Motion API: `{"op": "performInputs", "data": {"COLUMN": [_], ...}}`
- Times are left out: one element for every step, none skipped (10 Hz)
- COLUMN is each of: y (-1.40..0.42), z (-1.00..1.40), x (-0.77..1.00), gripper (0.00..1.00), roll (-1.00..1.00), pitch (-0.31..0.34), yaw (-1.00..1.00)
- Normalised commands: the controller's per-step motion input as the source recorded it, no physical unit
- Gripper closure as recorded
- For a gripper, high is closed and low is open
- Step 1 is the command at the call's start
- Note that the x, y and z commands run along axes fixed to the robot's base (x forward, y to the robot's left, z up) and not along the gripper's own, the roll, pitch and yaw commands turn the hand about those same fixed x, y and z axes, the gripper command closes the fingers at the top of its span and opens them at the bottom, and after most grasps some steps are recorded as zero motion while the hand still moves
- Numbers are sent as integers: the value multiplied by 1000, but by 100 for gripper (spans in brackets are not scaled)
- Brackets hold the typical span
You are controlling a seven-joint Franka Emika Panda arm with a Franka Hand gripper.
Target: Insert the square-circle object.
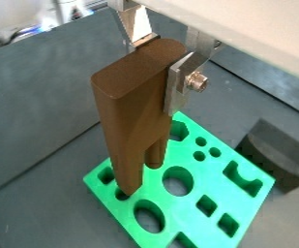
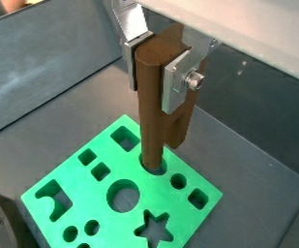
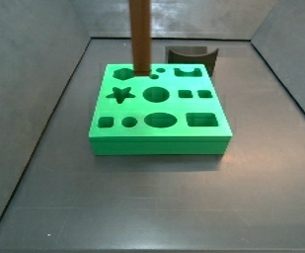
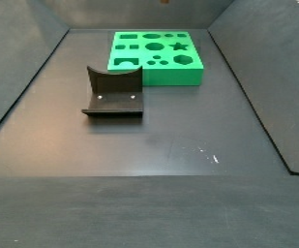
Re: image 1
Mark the brown square-circle peg object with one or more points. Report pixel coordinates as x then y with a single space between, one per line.
129 89

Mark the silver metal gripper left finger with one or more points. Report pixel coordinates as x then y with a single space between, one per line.
136 31

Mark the green shape-sorting board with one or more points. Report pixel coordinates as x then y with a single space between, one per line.
197 200

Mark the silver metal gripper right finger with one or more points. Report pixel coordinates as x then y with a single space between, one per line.
184 77

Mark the dark grey foam block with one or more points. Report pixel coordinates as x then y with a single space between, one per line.
272 150

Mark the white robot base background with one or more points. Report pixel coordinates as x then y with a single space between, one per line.
27 17

